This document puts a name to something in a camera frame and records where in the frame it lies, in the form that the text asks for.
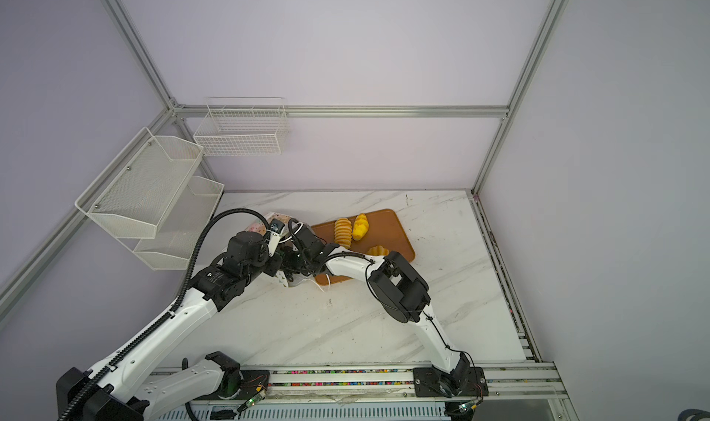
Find cartoon animal paper gift bag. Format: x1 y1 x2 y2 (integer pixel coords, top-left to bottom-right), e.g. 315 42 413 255
245 212 333 293

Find yellow ridged fake bread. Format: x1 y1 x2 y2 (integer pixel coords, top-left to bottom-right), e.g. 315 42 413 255
333 218 352 249

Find yellow oblong fake bread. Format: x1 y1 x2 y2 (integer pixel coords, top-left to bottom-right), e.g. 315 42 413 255
351 213 370 241

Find yellow striped shell fake bread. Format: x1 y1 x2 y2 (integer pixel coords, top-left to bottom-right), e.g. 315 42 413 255
367 245 390 257

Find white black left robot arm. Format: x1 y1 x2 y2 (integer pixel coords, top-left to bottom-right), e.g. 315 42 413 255
57 232 281 420

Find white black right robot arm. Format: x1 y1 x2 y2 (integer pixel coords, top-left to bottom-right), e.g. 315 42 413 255
278 237 474 397

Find brown rectangular tray mat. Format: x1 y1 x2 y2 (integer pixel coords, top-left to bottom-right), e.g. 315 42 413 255
312 208 416 287

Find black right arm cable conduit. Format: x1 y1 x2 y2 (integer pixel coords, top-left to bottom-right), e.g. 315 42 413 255
285 218 378 289

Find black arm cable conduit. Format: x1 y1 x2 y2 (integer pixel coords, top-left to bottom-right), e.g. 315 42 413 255
285 218 378 289
54 207 270 421

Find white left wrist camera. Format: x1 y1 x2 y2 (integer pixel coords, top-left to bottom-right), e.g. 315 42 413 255
266 219 285 257

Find white mesh wall shelf lower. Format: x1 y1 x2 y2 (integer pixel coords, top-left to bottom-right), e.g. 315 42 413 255
132 176 224 271

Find white mesh wall shelf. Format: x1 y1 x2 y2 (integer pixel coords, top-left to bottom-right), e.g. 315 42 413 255
132 176 224 271
75 128 203 239

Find white wire wall basket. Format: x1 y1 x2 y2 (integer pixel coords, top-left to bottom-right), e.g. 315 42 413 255
193 97 290 157

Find white mesh wall shelf upper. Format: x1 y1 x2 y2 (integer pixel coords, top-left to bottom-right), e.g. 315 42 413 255
75 128 203 239

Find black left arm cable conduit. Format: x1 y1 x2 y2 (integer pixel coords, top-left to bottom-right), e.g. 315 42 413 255
54 207 270 421

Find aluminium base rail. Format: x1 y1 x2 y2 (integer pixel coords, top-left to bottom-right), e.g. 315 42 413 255
128 360 578 420

